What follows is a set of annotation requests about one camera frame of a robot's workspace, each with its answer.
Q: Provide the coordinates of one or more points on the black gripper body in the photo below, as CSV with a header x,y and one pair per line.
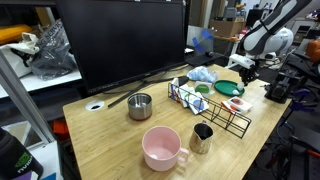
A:
x,y
248,74

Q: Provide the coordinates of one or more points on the white marshmallow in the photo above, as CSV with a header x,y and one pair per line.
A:
x,y
240,86
235,92

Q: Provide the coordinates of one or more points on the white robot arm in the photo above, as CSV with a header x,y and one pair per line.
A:
x,y
266,35

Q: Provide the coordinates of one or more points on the green plate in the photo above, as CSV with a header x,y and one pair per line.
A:
x,y
226,87

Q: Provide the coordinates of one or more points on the plastic marshmallow bag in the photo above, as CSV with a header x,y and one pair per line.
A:
x,y
202,73

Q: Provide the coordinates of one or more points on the silver steel pitcher cup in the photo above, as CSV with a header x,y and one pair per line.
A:
x,y
200,140

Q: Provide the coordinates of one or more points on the birds picture book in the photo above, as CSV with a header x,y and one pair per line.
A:
x,y
240,104

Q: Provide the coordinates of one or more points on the black clamp device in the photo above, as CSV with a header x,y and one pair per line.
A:
x,y
281,87

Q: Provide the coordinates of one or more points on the green white card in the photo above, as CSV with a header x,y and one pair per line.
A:
x,y
203,87

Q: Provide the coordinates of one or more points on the cardboard box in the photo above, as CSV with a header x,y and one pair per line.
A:
x,y
227,28

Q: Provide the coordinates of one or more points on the steel tumbler with red base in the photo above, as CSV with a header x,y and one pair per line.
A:
x,y
140,106

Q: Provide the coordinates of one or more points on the pink plastic mug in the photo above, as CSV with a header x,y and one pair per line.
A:
x,y
162,148

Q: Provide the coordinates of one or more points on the black computer monitor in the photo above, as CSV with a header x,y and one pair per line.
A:
x,y
116,42

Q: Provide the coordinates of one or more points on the grey plastic bag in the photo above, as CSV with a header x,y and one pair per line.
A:
x,y
54,58

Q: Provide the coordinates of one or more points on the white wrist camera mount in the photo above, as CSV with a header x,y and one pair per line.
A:
x,y
243,61

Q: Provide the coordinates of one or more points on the black wire rack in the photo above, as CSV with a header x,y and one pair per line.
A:
x,y
234,122

